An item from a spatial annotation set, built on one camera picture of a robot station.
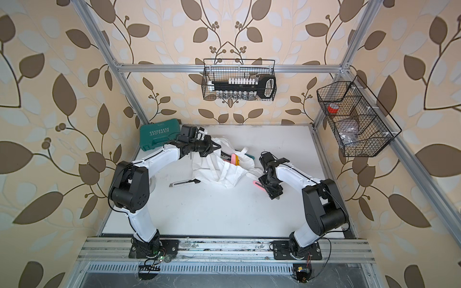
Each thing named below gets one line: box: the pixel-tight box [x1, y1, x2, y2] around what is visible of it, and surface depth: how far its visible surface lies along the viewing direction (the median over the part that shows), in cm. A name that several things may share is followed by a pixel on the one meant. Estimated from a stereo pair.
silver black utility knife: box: [169, 178, 201, 188], surface depth 96 cm
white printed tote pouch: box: [192, 137, 265, 189], surface depth 93 cm
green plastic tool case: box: [139, 118, 181, 152], surface depth 114 cm
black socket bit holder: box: [207, 74, 277, 99], surface depth 86 cm
